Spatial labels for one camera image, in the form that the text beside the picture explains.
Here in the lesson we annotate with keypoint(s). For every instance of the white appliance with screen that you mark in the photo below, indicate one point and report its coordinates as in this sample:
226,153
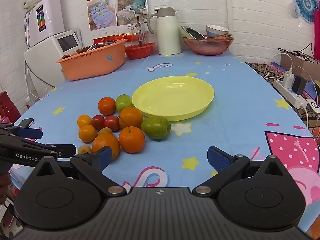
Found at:
47,57

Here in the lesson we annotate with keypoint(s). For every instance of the metal bowl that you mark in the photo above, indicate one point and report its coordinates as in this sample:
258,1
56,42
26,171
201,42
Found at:
96,46

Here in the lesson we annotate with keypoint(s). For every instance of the red plastic basket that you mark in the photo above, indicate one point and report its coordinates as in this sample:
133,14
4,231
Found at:
139,51

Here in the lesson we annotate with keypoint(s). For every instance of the blue and white bowl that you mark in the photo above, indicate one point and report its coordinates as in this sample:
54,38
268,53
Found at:
217,31

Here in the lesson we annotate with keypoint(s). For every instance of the pink glass bowl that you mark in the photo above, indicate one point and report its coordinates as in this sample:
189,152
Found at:
208,46

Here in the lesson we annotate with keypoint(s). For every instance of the blue printed tablecloth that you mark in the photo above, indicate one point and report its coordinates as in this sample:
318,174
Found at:
237,110

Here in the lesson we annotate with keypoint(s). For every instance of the white round device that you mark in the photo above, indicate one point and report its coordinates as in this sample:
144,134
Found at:
313,104

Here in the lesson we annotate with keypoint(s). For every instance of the small green plum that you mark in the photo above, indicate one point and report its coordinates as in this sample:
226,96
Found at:
123,102

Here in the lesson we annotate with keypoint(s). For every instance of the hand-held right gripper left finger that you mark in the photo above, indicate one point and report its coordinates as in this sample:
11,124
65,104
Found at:
105,155

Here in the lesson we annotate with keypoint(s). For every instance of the orange patterned bowl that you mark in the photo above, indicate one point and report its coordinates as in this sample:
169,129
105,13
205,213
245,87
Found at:
221,37

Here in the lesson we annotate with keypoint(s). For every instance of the small orange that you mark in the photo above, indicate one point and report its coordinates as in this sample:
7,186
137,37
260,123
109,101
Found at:
84,120
87,133

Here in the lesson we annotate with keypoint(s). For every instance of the red wall calendar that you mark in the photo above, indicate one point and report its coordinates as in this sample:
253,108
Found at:
116,7

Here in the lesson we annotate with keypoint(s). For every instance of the white charger plug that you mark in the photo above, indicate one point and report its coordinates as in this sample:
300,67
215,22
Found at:
288,80

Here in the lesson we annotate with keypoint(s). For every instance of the pale green dish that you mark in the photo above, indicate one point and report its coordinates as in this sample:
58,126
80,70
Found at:
189,32

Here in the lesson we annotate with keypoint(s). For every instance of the yellow plastic plate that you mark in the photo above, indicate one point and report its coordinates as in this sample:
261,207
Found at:
173,97

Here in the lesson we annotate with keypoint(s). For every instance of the red plastic stool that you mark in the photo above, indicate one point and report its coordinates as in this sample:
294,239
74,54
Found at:
7,105

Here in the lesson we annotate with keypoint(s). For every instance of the white thermos jug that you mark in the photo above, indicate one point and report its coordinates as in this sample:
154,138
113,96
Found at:
168,32

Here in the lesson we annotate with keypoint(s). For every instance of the white power strip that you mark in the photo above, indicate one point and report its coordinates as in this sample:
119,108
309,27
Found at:
292,95

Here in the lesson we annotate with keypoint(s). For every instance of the black power adapter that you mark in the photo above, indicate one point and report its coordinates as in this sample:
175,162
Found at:
298,85

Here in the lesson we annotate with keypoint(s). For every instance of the white water purifier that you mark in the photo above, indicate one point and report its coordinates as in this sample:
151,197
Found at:
50,17

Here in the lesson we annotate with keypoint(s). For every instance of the reddish tangerine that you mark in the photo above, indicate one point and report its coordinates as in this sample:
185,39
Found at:
106,105

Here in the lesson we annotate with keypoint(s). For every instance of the small yellow-green plum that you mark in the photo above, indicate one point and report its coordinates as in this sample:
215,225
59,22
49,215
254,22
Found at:
105,130

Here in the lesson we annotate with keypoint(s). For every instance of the green mango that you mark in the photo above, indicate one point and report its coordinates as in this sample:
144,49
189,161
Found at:
156,128

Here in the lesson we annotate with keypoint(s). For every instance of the large orange with stem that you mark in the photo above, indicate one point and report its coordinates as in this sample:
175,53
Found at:
131,140

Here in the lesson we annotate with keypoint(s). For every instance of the blue round fan decoration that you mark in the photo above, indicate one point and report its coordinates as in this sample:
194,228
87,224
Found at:
305,1

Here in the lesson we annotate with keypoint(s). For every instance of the pink gift bag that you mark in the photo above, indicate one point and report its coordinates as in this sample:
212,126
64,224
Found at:
317,35

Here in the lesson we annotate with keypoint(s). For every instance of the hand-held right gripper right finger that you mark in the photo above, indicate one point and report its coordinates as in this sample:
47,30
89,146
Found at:
217,158

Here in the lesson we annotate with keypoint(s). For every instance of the clear glass pitcher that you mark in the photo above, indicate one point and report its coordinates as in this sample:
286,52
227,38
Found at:
138,33

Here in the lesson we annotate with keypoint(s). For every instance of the open cardboard box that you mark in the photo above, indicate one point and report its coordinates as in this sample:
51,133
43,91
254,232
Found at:
290,63

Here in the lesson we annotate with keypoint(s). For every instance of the orange plastic basin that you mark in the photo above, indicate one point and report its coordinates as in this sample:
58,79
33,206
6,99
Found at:
92,61

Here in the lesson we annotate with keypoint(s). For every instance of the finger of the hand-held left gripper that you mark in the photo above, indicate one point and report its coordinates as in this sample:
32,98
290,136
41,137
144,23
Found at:
30,133
65,149

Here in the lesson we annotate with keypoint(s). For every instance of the red plum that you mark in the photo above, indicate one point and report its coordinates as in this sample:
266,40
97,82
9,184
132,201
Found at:
97,122
111,123

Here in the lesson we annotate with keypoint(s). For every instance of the leopard print cloth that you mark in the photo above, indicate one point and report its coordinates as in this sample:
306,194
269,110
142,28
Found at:
260,68

